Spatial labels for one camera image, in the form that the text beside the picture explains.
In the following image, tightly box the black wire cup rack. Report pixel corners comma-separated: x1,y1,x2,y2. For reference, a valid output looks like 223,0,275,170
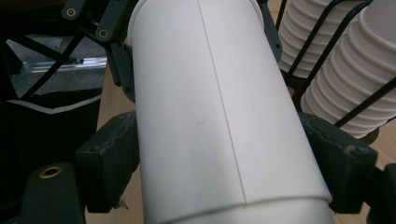
275,0,396,146

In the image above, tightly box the silver metal rail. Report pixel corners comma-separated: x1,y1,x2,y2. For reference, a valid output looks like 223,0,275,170
21,56,108,75

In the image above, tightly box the stack of white ribbed cups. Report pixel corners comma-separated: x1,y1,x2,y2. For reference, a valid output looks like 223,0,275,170
300,0,396,140
277,0,359,79

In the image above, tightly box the black tripod stand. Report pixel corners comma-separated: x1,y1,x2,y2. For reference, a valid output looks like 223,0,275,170
0,31,106,101

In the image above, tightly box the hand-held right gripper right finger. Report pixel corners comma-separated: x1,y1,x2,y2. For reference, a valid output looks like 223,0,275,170
297,111,378,215

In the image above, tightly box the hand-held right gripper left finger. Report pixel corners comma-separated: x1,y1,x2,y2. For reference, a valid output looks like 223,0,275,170
75,109,141,214

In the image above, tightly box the white paper cup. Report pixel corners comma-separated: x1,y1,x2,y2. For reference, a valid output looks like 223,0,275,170
125,0,333,224

